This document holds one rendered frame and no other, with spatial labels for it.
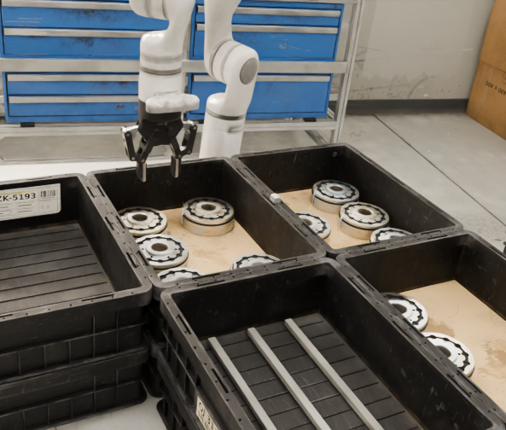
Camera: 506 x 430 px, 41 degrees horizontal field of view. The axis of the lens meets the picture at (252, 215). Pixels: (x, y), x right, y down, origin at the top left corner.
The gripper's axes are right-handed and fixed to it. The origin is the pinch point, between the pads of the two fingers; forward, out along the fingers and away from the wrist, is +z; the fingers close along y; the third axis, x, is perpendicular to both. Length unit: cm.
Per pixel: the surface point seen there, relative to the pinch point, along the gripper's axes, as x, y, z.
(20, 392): 31.4, 31.0, 15.5
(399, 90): -230, -250, 86
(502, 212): -99, -218, 100
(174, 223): -1.5, -4.0, 13.0
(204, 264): 13.4, -4.2, 13.0
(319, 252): 29.7, -17.2, 3.2
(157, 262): 14.9, 5.3, 9.6
